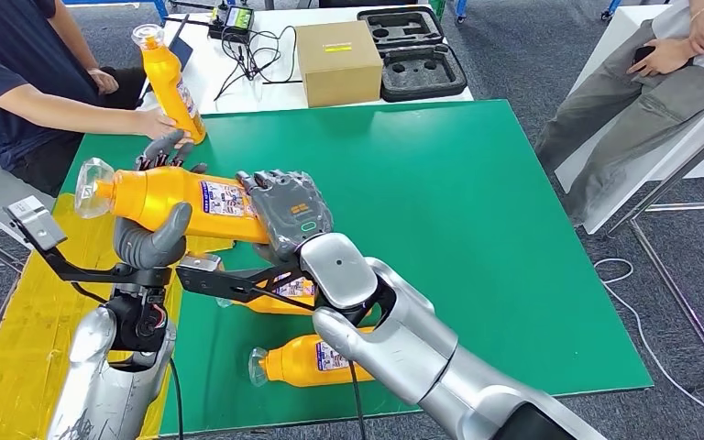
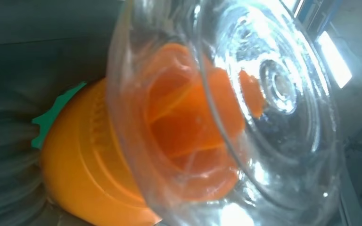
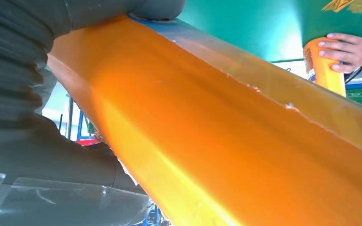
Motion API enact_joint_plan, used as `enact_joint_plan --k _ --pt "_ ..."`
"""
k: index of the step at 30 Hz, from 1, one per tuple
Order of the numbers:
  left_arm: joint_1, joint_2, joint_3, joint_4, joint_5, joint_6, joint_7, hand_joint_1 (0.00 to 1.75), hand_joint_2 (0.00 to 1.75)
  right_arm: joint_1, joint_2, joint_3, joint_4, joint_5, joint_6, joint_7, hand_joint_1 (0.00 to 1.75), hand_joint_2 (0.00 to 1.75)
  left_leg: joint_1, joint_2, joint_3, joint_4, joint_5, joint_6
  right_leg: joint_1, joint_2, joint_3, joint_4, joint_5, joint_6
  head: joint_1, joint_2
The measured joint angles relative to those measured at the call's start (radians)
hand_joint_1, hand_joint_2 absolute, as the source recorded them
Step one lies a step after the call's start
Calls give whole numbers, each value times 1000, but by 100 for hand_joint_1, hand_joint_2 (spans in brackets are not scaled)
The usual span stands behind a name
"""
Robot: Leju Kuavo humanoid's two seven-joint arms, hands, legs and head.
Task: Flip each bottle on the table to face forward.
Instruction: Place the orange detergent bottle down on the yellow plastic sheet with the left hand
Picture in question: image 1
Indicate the person's left hand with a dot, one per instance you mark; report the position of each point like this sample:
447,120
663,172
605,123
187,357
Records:
668,58
103,81

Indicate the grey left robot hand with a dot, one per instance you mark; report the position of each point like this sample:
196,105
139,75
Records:
145,249

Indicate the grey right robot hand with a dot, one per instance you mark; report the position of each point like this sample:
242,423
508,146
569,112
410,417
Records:
294,209

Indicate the black phone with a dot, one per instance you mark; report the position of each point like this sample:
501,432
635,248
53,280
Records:
642,54

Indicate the orange plastic bottle clear cap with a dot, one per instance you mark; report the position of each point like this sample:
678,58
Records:
291,367
294,303
167,79
157,194

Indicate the person's right forearm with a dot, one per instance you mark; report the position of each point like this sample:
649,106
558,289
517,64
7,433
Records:
66,109

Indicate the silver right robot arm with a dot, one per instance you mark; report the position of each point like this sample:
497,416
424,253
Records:
413,358

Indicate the person's left forearm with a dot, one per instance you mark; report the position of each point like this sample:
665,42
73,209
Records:
72,36

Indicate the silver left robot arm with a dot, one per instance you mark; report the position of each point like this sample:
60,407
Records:
103,395

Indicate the white table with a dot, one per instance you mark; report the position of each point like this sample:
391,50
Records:
224,102

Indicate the person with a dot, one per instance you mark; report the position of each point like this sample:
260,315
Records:
18,73
625,115

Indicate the dark blue tablet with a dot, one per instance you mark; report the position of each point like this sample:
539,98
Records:
185,51

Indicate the black controller with green screen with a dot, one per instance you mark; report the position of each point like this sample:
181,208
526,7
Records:
236,19

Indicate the brown cardboard box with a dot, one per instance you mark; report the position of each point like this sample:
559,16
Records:
338,65

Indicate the yellow plastic sheet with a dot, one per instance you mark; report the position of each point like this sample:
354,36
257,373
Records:
24,340

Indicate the black foam case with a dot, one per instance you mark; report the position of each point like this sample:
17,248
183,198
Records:
420,76

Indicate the black object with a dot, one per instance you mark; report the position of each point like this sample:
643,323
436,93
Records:
364,2

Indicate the green bin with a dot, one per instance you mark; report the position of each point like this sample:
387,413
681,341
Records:
438,6

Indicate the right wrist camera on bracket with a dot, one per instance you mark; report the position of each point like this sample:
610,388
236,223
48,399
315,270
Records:
212,282

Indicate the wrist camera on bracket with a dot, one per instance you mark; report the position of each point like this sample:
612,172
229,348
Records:
212,282
33,221

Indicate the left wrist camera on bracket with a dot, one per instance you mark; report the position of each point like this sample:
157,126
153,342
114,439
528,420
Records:
33,221

